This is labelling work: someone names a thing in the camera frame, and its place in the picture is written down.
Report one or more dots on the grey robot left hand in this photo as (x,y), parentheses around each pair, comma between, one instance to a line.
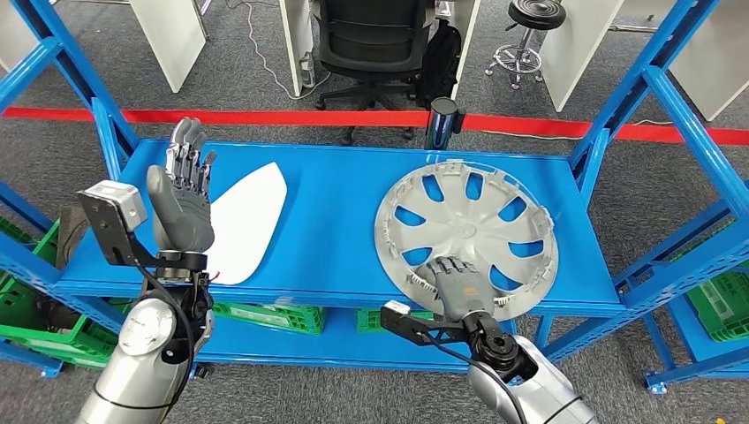
(181,216)

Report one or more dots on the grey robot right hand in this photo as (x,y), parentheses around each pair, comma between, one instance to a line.
(465,289)

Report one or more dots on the silver plastic wheel hubcap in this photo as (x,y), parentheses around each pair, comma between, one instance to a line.
(468,225)

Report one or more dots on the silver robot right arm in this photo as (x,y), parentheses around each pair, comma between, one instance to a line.
(526,392)

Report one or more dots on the blue metal shelf rack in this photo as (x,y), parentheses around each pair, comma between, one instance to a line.
(327,222)
(696,374)
(29,357)

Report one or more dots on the white curved plastic panel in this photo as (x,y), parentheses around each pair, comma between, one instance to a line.
(246,228)

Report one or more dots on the folded green plastic crate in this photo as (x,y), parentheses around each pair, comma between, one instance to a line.
(380,313)
(269,309)
(386,326)
(275,326)

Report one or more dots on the red barrier belt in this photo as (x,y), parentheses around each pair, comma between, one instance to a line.
(234,117)

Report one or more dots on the white desk side panel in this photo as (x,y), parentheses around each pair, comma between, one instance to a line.
(14,35)
(714,64)
(291,35)
(576,52)
(465,47)
(170,41)

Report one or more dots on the grey power strip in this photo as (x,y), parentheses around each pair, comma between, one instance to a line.
(308,70)

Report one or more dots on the black backpack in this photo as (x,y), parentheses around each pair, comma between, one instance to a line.
(440,61)

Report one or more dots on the black office chair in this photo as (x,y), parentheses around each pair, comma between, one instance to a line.
(374,35)

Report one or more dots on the black stool chrome base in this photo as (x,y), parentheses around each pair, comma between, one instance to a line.
(535,13)

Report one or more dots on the dark shiny stanchion post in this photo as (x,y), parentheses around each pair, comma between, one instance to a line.
(442,124)

